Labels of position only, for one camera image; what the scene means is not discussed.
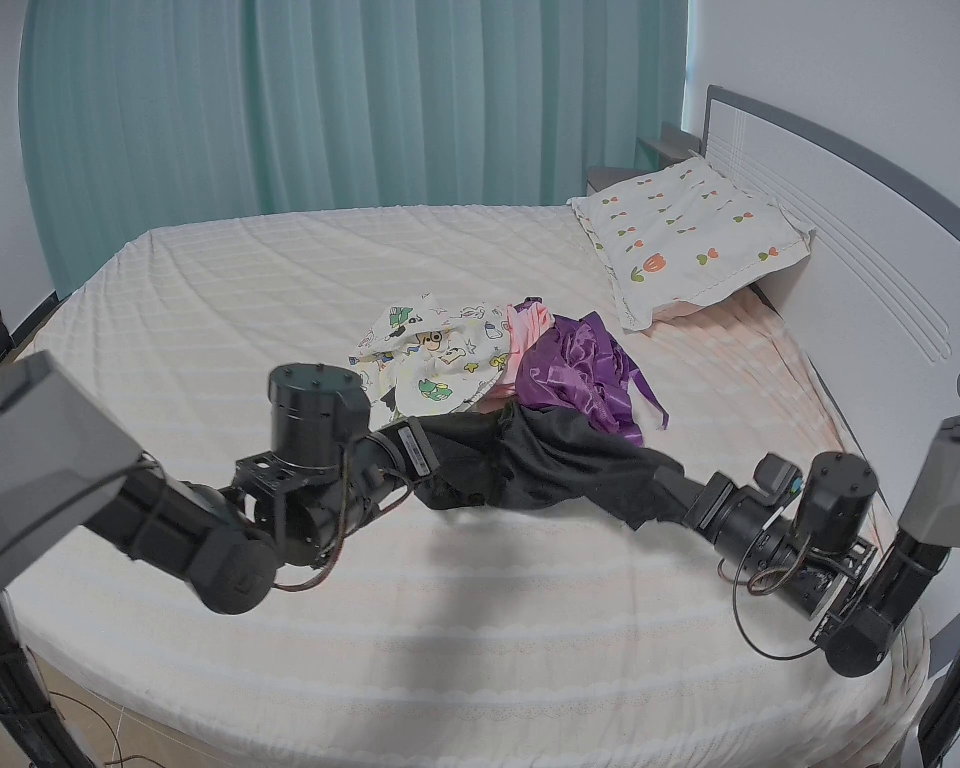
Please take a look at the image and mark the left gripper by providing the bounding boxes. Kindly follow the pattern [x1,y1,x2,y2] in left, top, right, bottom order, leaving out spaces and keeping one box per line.
[366,418,441,502]

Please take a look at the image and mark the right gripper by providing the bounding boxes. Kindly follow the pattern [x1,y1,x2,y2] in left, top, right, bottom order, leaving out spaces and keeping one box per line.
[652,465,798,573]

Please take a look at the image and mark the black T-shirt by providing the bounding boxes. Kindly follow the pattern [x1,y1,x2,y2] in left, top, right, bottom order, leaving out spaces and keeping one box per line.
[408,401,687,530]

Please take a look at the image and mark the bed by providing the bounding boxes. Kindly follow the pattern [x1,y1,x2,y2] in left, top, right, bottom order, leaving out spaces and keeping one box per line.
[3,84,960,759]

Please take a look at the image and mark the white printed pyjama garment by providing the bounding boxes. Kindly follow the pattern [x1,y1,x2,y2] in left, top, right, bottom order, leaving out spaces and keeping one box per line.
[348,294,519,417]

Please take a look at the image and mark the pink garment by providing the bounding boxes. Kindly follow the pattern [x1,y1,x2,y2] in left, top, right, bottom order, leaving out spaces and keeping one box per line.
[480,297,558,410]

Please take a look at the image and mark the purple garment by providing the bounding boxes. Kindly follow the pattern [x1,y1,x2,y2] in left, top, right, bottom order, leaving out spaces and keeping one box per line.
[513,311,670,449]

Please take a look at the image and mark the white printed pillow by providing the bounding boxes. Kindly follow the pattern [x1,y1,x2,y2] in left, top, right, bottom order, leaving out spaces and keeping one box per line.
[567,159,817,333]

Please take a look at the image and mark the grey bedside table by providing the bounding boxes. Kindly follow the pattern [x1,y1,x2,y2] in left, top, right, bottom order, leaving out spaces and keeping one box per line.
[587,123,704,200]

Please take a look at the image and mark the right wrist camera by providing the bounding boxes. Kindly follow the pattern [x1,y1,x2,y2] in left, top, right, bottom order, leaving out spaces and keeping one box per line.
[752,452,802,513]

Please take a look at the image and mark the black cable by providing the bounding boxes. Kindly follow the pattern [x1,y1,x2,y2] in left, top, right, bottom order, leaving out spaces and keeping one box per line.
[729,558,830,663]

